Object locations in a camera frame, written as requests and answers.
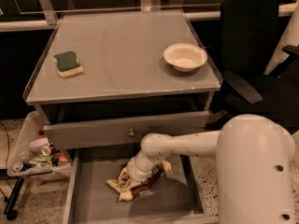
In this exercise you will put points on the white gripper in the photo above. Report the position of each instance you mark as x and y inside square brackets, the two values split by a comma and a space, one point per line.
[135, 169]

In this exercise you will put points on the brown chip bag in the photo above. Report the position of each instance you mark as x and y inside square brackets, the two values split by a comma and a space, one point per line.
[129, 189]

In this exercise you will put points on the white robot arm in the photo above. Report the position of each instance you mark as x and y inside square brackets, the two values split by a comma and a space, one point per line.
[253, 175]

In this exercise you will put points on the grey upper drawer with knob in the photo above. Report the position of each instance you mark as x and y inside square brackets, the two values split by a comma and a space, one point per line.
[109, 132]

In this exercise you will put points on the grey open middle drawer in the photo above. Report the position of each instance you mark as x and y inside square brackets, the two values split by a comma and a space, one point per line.
[173, 199]

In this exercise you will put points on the grey drawer cabinet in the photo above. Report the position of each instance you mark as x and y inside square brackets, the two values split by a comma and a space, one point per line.
[124, 73]

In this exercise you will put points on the clear plastic bin of items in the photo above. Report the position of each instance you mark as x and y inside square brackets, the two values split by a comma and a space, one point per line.
[27, 160]

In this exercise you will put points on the white paper bowl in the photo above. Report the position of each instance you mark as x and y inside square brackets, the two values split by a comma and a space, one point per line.
[185, 57]

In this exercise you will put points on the green yellow sponge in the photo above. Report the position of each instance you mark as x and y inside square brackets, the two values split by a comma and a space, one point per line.
[67, 64]

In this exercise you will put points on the black office chair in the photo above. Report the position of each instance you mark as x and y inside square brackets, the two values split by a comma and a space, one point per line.
[248, 38]

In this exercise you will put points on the black stand with cable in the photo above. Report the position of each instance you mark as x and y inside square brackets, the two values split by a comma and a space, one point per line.
[10, 201]

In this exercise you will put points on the metal railing with bracket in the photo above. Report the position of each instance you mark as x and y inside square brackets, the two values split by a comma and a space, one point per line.
[32, 14]

